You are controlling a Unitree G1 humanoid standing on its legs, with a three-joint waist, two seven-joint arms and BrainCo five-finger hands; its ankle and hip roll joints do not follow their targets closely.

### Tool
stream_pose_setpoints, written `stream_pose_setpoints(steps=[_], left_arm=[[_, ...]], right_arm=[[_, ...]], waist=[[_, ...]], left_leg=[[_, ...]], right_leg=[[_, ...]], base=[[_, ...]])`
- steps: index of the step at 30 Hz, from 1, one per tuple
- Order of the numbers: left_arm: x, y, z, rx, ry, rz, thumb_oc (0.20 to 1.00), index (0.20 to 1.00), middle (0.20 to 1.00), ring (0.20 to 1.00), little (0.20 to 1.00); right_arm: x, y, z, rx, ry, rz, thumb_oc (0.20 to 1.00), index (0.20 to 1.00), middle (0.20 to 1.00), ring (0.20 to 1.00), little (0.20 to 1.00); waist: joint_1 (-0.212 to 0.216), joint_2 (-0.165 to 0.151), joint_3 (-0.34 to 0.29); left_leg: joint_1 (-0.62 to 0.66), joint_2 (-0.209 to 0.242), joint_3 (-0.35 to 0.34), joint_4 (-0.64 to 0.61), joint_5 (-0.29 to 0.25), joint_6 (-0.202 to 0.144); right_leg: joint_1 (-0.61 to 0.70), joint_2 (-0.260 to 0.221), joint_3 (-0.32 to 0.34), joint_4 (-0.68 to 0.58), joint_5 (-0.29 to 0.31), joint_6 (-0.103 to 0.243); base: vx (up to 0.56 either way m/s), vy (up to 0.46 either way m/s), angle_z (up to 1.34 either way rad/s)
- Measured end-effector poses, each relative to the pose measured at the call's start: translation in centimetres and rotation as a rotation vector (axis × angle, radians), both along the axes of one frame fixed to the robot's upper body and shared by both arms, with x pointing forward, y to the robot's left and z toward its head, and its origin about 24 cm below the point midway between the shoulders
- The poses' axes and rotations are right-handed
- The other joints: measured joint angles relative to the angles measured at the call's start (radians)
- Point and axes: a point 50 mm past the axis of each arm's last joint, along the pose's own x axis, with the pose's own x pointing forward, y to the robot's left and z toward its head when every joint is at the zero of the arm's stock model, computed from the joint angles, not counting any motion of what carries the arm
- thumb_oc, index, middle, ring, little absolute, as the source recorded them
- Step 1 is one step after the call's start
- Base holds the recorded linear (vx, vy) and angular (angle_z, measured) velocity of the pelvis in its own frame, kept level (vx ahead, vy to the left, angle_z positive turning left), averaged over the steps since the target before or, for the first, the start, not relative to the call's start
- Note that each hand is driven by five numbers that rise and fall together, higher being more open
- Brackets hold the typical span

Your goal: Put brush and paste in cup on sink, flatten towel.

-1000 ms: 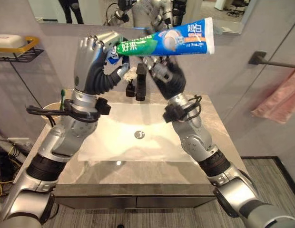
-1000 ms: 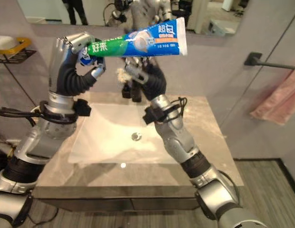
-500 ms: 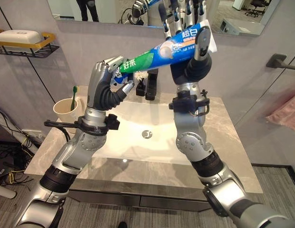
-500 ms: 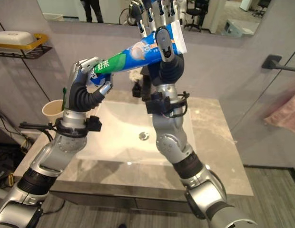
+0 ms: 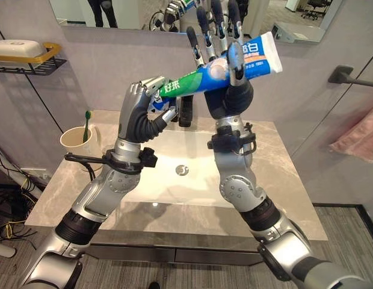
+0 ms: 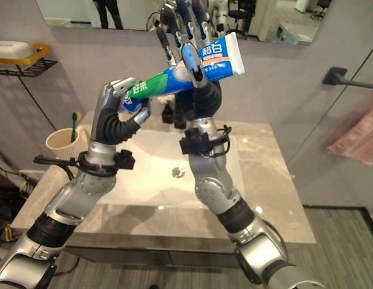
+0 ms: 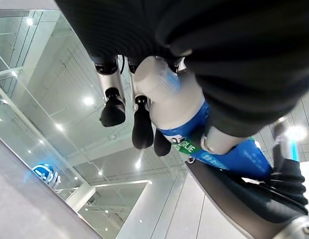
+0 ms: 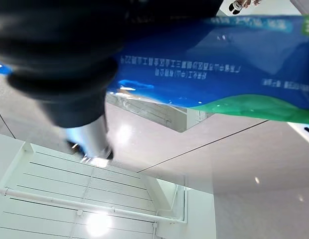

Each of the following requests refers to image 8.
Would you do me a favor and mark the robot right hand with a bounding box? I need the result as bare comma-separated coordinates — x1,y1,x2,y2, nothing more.
0,0,224,160

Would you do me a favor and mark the round chrome drain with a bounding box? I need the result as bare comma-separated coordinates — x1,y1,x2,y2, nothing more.
229,0,244,13

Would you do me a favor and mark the white ceiling pipe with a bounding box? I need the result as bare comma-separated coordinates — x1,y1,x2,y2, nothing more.
0,186,188,225

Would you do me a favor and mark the white washbasin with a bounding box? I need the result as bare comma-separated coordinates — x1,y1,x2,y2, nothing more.
216,0,303,18

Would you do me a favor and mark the white wall fixture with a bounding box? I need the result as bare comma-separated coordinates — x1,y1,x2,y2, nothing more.
287,120,309,143

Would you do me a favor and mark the blue green toothpaste tube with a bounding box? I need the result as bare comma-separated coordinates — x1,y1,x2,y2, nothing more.
0,13,309,125

